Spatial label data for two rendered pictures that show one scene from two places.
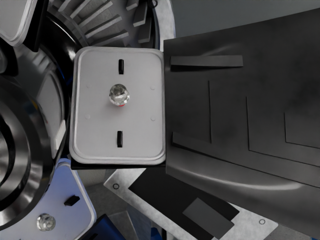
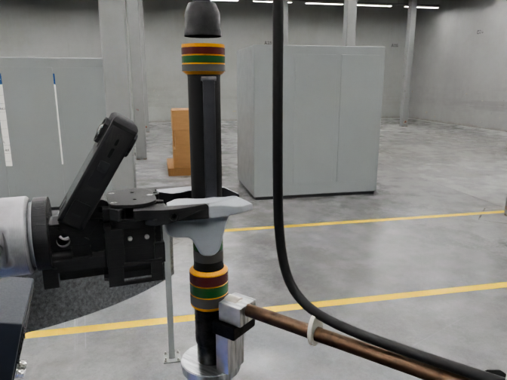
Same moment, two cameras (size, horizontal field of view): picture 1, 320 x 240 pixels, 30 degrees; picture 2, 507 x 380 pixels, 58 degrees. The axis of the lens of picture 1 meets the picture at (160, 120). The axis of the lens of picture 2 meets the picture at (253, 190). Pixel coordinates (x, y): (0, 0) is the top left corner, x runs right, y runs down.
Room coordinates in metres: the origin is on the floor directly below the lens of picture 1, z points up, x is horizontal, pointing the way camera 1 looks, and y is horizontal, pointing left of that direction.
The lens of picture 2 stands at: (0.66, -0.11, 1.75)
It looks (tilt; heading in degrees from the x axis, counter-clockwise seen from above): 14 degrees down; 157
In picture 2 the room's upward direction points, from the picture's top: straight up
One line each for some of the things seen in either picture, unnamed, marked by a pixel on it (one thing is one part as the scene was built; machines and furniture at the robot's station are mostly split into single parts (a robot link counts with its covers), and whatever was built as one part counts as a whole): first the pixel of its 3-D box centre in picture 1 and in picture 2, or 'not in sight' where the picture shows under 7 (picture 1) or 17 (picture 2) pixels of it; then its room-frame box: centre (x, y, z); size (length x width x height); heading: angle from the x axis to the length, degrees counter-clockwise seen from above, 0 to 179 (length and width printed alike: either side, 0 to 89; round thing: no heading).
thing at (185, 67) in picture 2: not in sight; (203, 68); (0.20, 0.03, 1.77); 0.04 x 0.04 x 0.01
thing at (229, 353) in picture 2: not in sight; (216, 332); (0.21, 0.03, 1.47); 0.09 x 0.07 x 0.10; 32
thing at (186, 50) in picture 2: not in sight; (203, 51); (0.20, 0.03, 1.78); 0.04 x 0.04 x 0.01
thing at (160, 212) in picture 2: not in sight; (164, 212); (0.23, -0.03, 1.63); 0.09 x 0.05 x 0.02; 77
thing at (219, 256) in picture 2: not in sight; (208, 253); (0.20, 0.03, 1.57); 0.03 x 0.03 x 0.01
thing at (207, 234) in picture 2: not in sight; (210, 228); (0.23, 0.02, 1.61); 0.09 x 0.03 x 0.06; 77
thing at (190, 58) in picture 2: not in sight; (203, 59); (0.20, 0.03, 1.78); 0.04 x 0.04 x 0.01
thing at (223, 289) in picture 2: not in sight; (209, 285); (0.20, 0.03, 1.53); 0.04 x 0.04 x 0.01
